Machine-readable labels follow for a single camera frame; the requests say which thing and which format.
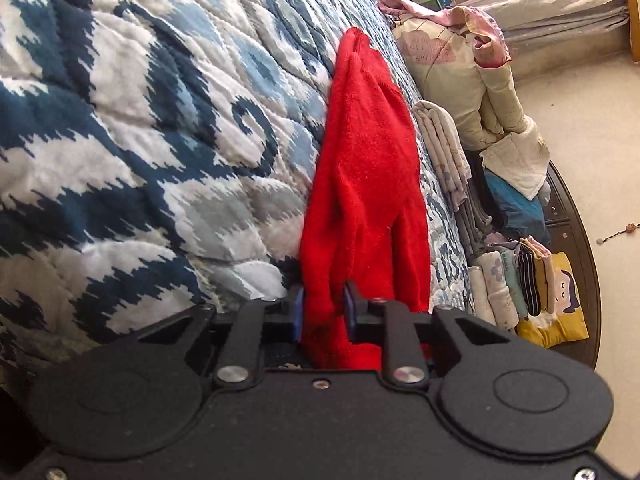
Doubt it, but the yellow face-print cloth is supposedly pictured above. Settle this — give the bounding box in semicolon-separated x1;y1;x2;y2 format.
515;251;590;350

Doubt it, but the dark wooden round bench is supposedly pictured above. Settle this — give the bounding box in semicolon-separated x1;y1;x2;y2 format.
520;160;603;371

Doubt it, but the blue cloth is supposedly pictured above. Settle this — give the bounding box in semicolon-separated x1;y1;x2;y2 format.
482;170;548;238

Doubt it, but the blue white patterned quilt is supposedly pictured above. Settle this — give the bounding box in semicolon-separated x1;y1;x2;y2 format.
0;0;476;381

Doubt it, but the folded beige printed cloth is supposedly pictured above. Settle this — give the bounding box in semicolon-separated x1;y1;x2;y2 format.
412;100;473;213

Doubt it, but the folded grey cloth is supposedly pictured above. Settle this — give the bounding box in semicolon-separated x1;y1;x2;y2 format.
452;160;496;256

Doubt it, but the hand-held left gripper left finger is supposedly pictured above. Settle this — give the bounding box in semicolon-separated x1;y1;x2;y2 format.
139;285;306;392

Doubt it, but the cream padded jacket pink lining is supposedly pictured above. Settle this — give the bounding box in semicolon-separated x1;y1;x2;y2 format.
377;0;531;151

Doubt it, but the row of folded baby clothes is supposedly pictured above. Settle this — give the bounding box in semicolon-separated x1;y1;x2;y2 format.
467;235;556;333

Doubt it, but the grey sheer curtain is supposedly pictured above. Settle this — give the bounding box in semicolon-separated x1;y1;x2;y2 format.
450;0;631;61

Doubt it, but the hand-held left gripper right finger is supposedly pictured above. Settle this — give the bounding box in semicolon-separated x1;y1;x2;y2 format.
342;280;508;392

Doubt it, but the white quilted cloth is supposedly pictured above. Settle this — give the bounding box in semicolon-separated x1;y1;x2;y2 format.
480;120;551;201

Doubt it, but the red fleece garment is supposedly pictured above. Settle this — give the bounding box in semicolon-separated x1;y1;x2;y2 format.
299;26;433;370

